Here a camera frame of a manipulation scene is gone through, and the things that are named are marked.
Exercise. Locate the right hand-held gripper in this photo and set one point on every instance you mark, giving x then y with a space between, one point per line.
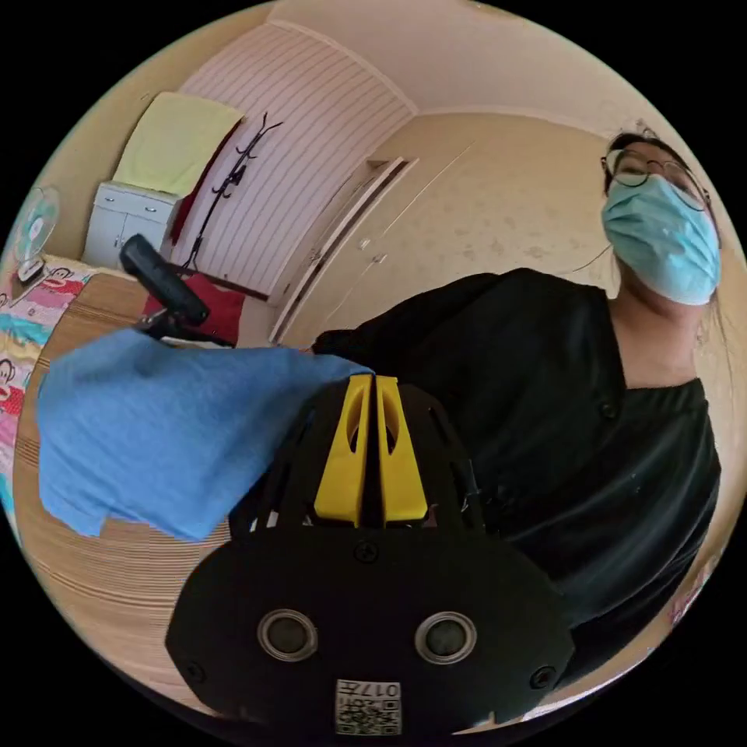
187 337

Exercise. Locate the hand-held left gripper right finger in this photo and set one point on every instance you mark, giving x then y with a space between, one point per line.
401 473

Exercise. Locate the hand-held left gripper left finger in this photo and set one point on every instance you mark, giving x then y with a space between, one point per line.
341 467

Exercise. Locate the blue jeans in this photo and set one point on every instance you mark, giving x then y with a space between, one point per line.
163 432

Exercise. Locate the red cushion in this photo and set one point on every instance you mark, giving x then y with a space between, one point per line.
224 309

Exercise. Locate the white cupboard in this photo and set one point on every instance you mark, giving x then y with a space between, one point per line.
125 224

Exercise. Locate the red hanging cloth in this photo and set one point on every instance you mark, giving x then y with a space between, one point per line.
189 201

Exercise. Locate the black coat rack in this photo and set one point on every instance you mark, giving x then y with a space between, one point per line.
233 175

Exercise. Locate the person's body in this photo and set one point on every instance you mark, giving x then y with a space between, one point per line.
560 408

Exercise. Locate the pale green table fan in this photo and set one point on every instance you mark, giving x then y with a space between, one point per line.
36 227

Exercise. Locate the cream door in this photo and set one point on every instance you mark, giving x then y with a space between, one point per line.
344 233

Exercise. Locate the yellow hanging cloth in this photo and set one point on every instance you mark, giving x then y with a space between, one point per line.
172 143

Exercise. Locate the bed with woven mat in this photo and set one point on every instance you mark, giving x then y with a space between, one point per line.
105 583

